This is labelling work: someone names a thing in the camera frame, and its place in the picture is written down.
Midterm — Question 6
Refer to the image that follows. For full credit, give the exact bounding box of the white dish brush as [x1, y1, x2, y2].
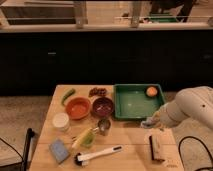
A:
[74, 146, 122, 166]

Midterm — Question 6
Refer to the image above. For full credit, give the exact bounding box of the black cable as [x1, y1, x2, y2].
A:
[177, 135, 213, 171]

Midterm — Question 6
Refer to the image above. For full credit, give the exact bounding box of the white round container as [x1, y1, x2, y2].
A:
[52, 113, 70, 131]

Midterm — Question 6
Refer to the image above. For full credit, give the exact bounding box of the black stand left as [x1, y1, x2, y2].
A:
[0, 128, 35, 171]

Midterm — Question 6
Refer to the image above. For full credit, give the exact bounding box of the grey-blue towel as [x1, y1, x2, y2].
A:
[140, 117, 155, 129]

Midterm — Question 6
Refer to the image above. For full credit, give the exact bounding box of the green chili pepper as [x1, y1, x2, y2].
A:
[61, 89, 75, 106]

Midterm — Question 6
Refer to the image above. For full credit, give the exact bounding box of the green plastic tray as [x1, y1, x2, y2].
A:
[114, 84, 165, 121]

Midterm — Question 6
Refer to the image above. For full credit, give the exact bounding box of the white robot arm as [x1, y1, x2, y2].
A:
[153, 86, 213, 130]

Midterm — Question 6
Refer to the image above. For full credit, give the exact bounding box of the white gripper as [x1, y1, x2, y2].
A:
[153, 106, 168, 130]

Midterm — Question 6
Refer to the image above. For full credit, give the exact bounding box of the wooden block eraser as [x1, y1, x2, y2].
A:
[149, 135, 165, 162]

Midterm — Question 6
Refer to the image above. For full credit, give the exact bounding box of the dark red bowl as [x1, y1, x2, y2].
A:
[92, 97, 114, 117]

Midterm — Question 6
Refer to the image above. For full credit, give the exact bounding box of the metal measuring cup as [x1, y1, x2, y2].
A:
[92, 119, 111, 136]

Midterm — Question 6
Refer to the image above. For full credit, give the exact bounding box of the orange fruit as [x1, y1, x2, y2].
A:
[146, 86, 158, 97]

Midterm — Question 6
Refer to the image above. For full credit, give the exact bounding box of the brown dried fruit cluster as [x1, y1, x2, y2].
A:
[89, 87, 107, 97]

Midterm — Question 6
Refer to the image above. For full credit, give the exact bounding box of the corn cob toy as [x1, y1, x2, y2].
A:
[72, 128, 95, 149]

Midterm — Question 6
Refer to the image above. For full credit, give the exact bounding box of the orange bowl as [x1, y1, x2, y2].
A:
[65, 97, 91, 120]

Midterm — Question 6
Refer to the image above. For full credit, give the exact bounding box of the blue sponge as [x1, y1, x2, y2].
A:
[49, 139, 70, 164]

